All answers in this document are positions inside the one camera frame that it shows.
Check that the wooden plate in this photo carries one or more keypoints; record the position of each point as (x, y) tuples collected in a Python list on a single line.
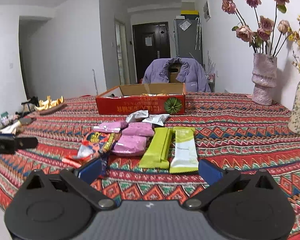
[(53, 110)]

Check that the pink textured vase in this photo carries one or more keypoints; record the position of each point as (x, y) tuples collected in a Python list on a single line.
[(263, 80)]

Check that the dried pink roses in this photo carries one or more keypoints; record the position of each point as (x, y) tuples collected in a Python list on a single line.
[(262, 27)]

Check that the black folding chair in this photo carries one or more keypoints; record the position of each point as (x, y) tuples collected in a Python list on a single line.
[(31, 103)]

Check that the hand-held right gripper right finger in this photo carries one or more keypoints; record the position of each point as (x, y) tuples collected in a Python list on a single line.
[(210, 171)]

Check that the glass interior door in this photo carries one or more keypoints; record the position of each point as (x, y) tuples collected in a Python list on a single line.
[(122, 55)]

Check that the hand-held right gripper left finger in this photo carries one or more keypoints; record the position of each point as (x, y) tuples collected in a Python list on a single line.
[(90, 171)]

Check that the yellow box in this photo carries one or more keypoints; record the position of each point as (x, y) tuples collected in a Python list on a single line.
[(189, 12)]

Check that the pale rack by wall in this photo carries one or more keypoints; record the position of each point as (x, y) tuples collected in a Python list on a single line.
[(210, 75)]

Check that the white paper notice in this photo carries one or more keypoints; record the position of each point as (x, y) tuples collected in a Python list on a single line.
[(148, 41)]

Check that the patterned red tablecloth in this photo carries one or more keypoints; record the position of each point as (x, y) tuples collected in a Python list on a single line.
[(240, 142)]

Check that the red snack packet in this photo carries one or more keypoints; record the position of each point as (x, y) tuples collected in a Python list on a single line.
[(97, 142)]

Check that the dark entry door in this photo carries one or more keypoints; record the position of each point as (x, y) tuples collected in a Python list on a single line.
[(151, 62)]

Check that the white wall panel box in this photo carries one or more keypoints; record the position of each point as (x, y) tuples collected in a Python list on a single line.
[(207, 10)]

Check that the white umbrella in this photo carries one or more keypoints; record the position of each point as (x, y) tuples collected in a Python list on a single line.
[(198, 33)]

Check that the orange peels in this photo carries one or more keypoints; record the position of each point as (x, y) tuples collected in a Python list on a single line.
[(50, 103)]

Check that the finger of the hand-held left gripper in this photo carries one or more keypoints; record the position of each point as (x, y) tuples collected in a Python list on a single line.
[(25, 143)]

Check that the brown silver snack packet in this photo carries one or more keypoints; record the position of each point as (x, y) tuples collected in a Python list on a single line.
[(153, 94)]

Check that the pink snack packet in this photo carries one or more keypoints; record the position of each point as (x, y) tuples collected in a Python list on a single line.
[(112, 127), (130, 145), (138, 129)]

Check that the grey refrigerator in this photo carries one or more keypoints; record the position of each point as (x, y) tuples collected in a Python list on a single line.
[(187, 40)]

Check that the mop pole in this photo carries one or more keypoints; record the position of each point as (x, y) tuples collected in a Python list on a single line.
[(95, 82)]

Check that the brown wooden chair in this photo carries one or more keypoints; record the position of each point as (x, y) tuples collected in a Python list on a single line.
[(175, 73)]

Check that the red cardboard box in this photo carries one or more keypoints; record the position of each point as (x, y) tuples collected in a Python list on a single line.
[(140, 106)]

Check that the purple puffer jacket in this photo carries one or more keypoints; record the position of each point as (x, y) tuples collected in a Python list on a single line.
[(195, 77)]

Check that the cluttered small side table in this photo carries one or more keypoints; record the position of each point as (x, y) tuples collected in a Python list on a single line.
[(3, 121)]

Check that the clear plastic bag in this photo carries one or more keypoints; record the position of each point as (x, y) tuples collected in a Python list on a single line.
[(185, 25)]

